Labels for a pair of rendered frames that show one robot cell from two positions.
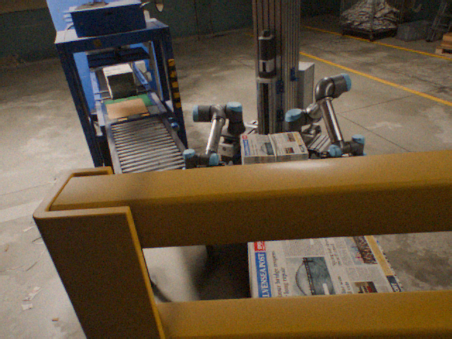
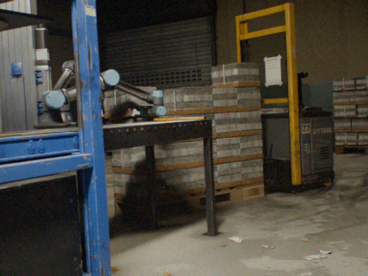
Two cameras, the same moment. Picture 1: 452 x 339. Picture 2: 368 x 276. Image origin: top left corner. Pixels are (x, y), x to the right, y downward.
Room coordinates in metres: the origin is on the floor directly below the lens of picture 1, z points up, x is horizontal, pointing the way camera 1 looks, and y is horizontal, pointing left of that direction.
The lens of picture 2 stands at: (4.37, 3.16, 0.86)
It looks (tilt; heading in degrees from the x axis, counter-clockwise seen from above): 3 degrees down; 229
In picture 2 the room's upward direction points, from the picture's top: 3 degrees counter-clockwise
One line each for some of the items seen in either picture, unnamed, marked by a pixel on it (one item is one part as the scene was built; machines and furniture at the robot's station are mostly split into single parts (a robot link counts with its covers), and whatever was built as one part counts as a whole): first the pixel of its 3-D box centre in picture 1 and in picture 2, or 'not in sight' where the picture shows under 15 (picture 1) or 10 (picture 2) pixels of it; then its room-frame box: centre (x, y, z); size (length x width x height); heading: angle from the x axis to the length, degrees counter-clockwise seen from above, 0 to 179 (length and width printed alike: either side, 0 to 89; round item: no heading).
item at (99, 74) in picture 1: (119, 83); not in sight; (4.70, 1.19, 0.75); 1.53 x 0.64 x 0.10; 17
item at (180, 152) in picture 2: not in sight; (179, 161); (1.44, -0.29, 0.42); 1.17 x 0.39 x 0.83; 176
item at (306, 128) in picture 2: not in sight; (293, 149); (-0.09, -0.18, 0.40); 0.69 x 0.55 x 0.80; 86
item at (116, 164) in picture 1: (115, 159); (153, 134); (2.57, 0.82, 0.74); 1.34 x 0.05 x 0.12; 17
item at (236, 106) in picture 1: (234, 111); (51, 100); (2.71, -0.15, 0.98); 0.13 x 0.12 x 0.14; 73
